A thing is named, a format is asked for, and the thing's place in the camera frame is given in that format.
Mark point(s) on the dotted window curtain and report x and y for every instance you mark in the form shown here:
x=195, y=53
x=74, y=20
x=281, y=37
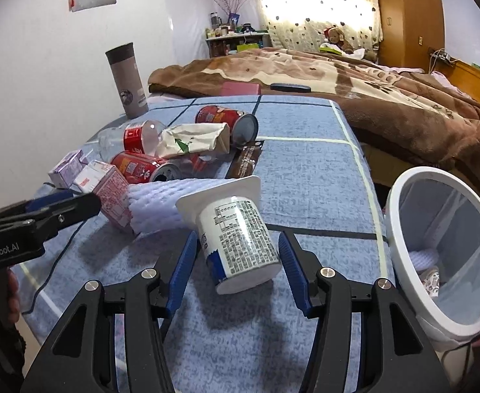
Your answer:
x=299, y=24

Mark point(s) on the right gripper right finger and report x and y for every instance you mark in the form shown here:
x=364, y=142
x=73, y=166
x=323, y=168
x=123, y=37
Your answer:
x=395, y=353

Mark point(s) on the red strawberry milk carton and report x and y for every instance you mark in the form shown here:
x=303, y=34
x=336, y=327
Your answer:
x=107, y=182

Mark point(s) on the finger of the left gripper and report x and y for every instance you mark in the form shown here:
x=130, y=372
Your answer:
x=50, y=220
x=55, y=196

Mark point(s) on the white yogurt cup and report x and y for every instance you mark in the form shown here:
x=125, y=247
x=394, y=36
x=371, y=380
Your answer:
x=237, y=247

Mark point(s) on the white paper bag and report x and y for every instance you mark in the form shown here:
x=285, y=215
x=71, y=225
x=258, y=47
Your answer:
x=205, y=138

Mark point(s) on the brown bed blanket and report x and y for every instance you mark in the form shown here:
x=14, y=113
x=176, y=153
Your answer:
x=409, y=118

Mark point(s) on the red chips can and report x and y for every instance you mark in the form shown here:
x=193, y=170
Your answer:
x=243, y=127
x=144, y=168

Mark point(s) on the brown snack wrapper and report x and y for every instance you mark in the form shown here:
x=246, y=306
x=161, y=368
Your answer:
x=245, y=160

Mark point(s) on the purple milk carton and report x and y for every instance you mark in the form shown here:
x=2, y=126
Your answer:
x=63, y=174

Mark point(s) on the blue plaid tablecloth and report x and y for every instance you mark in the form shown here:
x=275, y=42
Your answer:
x=237, y=328

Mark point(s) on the clear plastic cola bottle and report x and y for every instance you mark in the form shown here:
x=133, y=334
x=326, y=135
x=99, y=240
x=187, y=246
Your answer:
x=135, y=137

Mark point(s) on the teddy bear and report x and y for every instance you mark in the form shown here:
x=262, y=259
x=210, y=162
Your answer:
x=335, y=36

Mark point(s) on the pink notebook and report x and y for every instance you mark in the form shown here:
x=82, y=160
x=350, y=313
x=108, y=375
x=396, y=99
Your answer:
x=239, y=89

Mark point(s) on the wooden headboard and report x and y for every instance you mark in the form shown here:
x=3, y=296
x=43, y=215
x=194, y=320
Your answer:
x=463, y=76

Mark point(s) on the grey thermos bottle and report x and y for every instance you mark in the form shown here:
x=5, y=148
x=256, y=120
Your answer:
x=126, y=75

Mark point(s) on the wooden wardrobe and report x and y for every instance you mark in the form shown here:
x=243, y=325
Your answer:
x=412, y=30

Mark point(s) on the white trash bin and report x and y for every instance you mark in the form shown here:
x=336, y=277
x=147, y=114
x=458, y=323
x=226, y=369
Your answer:
x=429, y=208

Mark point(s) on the cluttered white shelf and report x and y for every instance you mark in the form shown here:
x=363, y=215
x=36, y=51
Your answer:
x=231, y=37

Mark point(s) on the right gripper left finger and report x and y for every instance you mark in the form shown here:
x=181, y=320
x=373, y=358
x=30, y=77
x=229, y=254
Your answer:
x=79, y=353

